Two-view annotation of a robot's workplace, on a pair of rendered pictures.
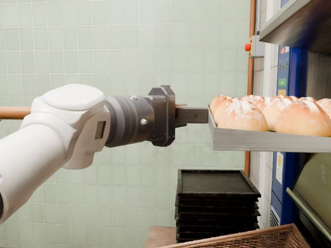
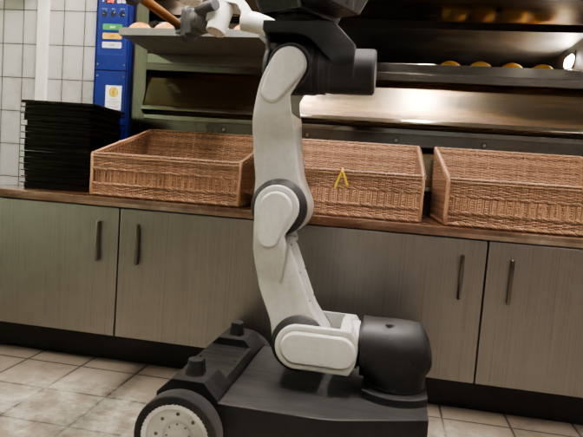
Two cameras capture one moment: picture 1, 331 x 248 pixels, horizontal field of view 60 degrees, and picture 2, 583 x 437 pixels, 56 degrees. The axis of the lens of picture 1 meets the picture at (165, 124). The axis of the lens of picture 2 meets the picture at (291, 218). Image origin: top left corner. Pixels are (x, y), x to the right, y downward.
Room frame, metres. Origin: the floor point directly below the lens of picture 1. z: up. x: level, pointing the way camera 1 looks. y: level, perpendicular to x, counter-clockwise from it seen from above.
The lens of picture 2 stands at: (0.07, 1.97, 0.71)
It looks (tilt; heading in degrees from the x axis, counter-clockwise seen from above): 5 degrees down; 273
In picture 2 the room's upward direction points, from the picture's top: 4 degrees clockwise
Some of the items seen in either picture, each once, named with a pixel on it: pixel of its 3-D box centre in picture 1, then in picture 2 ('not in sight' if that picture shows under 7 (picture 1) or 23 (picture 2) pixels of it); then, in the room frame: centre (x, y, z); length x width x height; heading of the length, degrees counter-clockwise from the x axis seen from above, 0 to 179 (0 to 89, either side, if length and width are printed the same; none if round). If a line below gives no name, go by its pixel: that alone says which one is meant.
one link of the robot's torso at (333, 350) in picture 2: not in sight; (319, 339); (0.04, 0.56, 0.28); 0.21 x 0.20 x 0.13; 173
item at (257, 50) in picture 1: (257, 46); not in sight; (1.47, -0.46, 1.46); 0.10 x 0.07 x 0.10; 173
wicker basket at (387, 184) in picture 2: not in sight; (343, 174); (-0.01, -0.06, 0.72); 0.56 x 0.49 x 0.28; 174
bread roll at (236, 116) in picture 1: (242, 119); not in sight; (0.39, -0.11, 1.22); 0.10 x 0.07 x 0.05; 176
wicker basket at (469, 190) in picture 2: not in sight; (519, 187); (-0.62, 0.01, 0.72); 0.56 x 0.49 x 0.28; 175
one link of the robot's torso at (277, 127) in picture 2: not in sight; (286, 144); (0.17, 0.54, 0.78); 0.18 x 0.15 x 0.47; 83
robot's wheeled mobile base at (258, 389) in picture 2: not in sight; (305, 370); (0.07, 0.55, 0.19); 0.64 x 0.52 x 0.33; 173
